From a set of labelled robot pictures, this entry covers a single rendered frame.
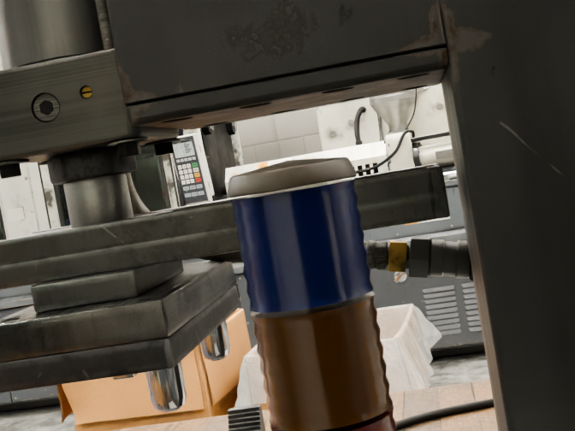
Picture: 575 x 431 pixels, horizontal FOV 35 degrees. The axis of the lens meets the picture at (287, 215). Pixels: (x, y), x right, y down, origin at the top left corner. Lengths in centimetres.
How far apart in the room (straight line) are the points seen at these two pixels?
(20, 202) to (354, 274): 539
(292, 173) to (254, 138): 687
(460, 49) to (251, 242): 22
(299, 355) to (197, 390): 259
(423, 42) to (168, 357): 20
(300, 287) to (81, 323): 24
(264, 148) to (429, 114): 192
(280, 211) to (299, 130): 674
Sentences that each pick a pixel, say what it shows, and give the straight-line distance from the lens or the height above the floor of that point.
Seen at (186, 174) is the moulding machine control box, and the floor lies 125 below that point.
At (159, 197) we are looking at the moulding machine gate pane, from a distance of 525.
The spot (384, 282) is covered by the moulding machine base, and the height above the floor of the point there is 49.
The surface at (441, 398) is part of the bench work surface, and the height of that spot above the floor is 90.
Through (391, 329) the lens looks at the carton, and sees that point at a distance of 330.
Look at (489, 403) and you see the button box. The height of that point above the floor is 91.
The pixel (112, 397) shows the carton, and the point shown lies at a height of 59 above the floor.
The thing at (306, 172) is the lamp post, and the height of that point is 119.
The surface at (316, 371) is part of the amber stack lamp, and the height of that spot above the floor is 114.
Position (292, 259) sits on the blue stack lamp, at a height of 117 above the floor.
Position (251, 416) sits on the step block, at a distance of 84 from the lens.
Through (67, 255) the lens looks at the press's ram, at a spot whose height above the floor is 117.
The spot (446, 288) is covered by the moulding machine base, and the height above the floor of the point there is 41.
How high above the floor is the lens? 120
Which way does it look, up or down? 3 degrees down
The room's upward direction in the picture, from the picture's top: 10 degrees counter-clockwise
